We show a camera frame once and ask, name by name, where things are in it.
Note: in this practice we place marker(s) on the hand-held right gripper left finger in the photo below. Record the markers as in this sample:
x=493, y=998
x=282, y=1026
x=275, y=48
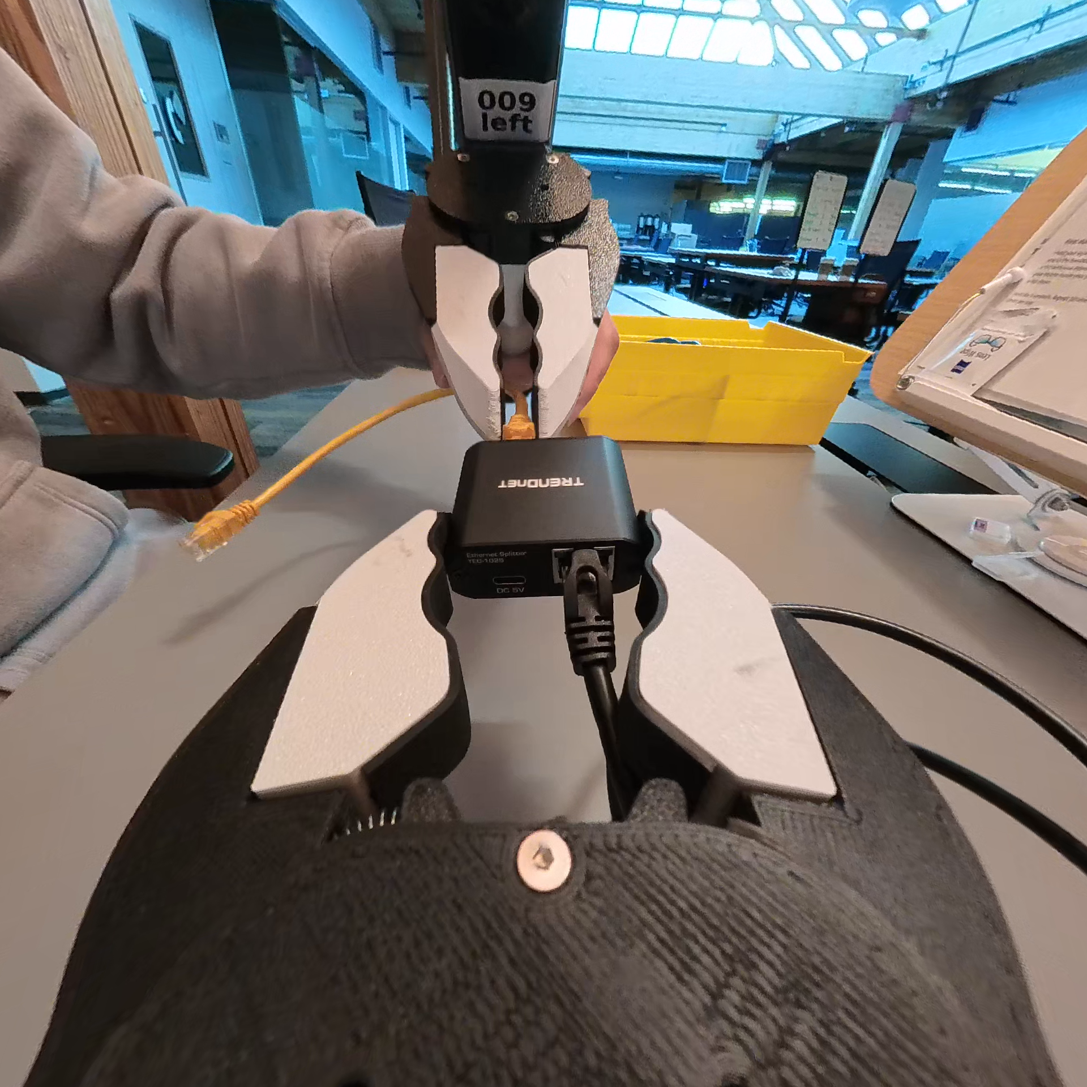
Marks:
x=357, y=662

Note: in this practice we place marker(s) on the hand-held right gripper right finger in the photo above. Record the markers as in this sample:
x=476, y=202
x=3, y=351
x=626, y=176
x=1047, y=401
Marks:
x=730, y=662

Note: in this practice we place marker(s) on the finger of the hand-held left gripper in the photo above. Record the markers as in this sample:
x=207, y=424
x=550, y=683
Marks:
x=463, y=306
x=567, y=306

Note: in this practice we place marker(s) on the yellow plastic bin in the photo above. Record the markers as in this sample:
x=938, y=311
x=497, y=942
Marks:
x=722, y=399

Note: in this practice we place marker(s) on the black ethernet splitter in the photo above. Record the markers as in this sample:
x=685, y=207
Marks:
x=543, y=501

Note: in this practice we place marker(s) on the person's left forearm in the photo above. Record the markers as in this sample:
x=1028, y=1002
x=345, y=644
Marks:
x=212, y=297

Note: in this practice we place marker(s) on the grey desk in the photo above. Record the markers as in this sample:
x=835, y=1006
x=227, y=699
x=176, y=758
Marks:
x=127, y=679

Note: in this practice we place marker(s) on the person's left hand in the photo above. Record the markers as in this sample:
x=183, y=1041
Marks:
x=605, y=357

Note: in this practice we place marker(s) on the dark item in bin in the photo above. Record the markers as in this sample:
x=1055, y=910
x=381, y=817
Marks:
x=675, y=341

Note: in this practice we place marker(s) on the black office chair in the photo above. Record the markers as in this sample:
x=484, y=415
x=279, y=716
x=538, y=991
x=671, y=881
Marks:
x=386, y=200

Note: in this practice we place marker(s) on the row of background tables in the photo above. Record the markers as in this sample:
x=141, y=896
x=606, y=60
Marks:
x=764, y=280

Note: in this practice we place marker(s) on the tall whiteboard on stand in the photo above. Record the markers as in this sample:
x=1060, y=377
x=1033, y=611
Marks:
x=822, y=211
x=887, y=217

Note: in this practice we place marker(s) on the small clear plastic piece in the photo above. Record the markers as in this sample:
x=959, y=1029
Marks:
x=989, y=530

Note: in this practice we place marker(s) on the black chair armrest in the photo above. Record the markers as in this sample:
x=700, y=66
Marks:
x=136, y=463

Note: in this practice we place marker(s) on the person's grey hoodie torso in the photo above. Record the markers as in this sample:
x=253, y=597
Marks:
x=51, y=552

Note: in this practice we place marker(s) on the wooden document stand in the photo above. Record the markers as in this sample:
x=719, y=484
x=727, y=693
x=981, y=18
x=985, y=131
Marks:
x=934, y=314

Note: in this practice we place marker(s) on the white lens wipe packet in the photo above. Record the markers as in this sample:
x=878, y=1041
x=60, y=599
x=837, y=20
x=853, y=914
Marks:
x=985, y=352

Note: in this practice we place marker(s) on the blue header printed sheet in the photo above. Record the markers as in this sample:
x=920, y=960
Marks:
x=1061, y=340

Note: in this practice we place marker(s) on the dark wall sign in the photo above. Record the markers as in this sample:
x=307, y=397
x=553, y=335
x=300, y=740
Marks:
x=174, y=102

